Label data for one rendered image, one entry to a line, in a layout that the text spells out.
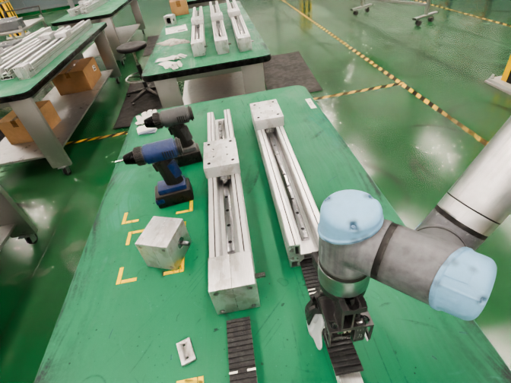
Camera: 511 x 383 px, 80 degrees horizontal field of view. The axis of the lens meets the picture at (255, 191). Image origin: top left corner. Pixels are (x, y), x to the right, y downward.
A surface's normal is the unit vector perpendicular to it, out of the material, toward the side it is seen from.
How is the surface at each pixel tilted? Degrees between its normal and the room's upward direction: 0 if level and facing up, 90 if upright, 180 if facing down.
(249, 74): 90
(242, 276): 0
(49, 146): 90
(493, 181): 55
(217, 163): 0
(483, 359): 0
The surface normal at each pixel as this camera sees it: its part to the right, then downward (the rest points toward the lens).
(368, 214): -0.13, -0.76
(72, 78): 0.18, 0.61
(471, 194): -0.81, -0.18
